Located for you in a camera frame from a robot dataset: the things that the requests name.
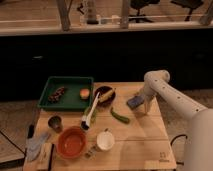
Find black marker on table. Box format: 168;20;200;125
47;144;55;171

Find dark round plate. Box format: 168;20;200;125
95;86;116;107

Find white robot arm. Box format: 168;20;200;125
139;70;213;171

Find orange peach fruit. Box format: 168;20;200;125
80;89;90;99

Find white paper cup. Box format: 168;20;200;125
97;131;115;151

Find black office chair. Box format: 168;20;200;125
129;0;160;23

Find black cable on floor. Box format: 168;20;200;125
170;133;188;166

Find small item beside cup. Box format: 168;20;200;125
84;147;97;158

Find grey blue cloth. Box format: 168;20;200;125
26;133;50;162

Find yellow corn cob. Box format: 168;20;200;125
99;89;115;102

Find green plastic tray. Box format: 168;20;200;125
38;76;93;111

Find blue sponge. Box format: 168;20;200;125
127;96;144;109

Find orange bowl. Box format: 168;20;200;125
56;126;86;159

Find dark purple grapes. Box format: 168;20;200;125
48;87;66;103

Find small dark metal cup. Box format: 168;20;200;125
48;116;63;133

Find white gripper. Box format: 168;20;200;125
137;85;156;114

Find green cucumber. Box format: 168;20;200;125
110;107;130;124

